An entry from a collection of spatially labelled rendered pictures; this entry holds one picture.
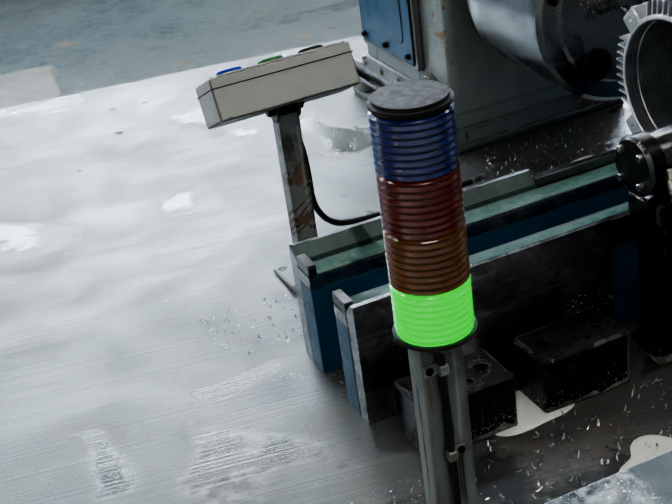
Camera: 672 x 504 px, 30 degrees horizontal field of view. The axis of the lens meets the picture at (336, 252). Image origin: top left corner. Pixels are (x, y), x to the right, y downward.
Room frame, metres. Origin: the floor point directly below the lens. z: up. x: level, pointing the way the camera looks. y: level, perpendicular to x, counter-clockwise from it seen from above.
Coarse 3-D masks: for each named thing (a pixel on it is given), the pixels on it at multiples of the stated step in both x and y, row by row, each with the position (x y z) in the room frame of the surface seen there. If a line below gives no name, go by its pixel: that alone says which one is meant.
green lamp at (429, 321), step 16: (464, 288) 0.78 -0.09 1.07; (400, 304) 0.79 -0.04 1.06; (416, 304) 0.78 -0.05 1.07; (432, 304) 0.77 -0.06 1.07; (448, 304) 0.77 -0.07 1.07; (464, 304) 0.78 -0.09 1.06; (400, 320) 0.79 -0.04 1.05; (416, 320) 0.78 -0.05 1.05; (432, 320) 0.77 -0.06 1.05; (448, 320) 0.77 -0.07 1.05; (464, 320) 0.78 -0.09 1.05; (400, 336) 0.79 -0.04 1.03; (416, 336) 0.78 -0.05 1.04; (432, 336) 0.77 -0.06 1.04; (448, 336) 0.77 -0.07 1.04; (464, 336) 0.78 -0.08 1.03
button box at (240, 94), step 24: (336, 48) 1.35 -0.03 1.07; (240, 72) 1.31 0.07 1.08; (264, 72) 1.32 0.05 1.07; (288, 72) 1.33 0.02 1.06; (312, 72) 1.33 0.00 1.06; (336, 72) 1.34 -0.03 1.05; (216, 96) 1.29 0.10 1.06; (240, 96) 1.30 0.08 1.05; (264, 96) 1.31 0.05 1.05; (288, 96) 1.31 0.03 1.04; (312, 96) 1.32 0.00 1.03; (216, 120) 1.30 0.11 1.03; (240, 120) 1.34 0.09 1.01
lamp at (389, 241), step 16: (464, 224) 0.79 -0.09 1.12; (384, 240) 0.80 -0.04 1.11; (400, 240) 0.78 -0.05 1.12; (432, 240) 0.77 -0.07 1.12; (448, 240) 0.78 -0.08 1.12; (464, 240) 0.79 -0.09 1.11; (400, 256) 0.78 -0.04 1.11; (416, 256) 0.77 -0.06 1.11; (432, 256) 0.77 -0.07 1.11; (448, 256) 0.77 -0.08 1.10; (464, 256) 0.79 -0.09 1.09; (400, 272) 0.78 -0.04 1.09; (416, 272) 0.77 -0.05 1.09; (432, 272) 0.77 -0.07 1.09; (448, 272) 0.77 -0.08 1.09; (464, 272) 0.78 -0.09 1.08; (400, 288) 0.78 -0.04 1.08; (416, 288) 0.77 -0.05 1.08; (432, 288) 0.77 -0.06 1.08; (448, 288) 0.77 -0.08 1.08
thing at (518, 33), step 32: (480, 0) 1.55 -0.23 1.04; (512, 0) 1.48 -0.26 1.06; (544, 0) 1.43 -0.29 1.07; (576, 0) 1.44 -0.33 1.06; (640, 0) 1.47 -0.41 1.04; (480, 32) 1.58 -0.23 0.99; (512, 32) 1.49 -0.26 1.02; (544, 32) 1.43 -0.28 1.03; (576, 32) 1.44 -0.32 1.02; (608, 32) 1.45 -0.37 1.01; (544, 64) 1.44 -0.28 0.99; (576, 64) 1.44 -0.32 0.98; (608, 64) 1.45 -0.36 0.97; (608, 96) 1.46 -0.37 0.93
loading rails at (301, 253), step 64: (512, 192) 1.24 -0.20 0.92; (576, 192) 1.23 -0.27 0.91; (320, 256) 1.16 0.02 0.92; (384, 256) 1.15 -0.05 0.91; (512, 256) 1.08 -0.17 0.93; (576, 256) 1.10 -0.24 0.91; (320, 320) 1.12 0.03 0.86; (384, 320) 1.03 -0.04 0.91; (512, 320) 1.07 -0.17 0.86; (384, 384) 1.02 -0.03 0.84
